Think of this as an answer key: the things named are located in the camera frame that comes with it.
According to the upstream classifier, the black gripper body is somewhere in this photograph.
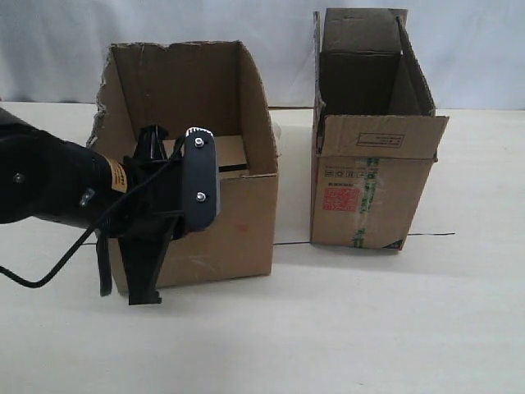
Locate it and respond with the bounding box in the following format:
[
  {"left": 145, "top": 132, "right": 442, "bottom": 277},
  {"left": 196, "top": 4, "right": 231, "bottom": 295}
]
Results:
[{"left": 121, "top": 125, "right": 184, "bottom": 241}]

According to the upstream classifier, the wide torn cardboard box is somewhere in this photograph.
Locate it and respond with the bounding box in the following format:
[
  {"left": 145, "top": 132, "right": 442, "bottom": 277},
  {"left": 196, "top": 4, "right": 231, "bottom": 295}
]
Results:
[{"left": 87, "top": 41, "right": 278, "bottom": 296}]

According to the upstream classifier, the tall printed cardboard box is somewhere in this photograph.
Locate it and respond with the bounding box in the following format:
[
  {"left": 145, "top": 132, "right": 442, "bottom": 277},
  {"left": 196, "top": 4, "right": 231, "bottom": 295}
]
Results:
[{"left": 310, "top": 7, "right": 449, "bottom": 250}]

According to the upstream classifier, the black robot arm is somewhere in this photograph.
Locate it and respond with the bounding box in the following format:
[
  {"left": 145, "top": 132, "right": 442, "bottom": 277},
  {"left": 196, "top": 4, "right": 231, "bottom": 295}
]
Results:
[{"left": 1, "top": 110, "right": 185, "bottom": 305}]

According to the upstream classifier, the black cable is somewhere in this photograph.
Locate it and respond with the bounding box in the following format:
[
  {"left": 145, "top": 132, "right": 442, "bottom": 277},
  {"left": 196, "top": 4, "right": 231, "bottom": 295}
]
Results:
[{"left": 0, "top": 137, "right": 185, "bottom": 290}]

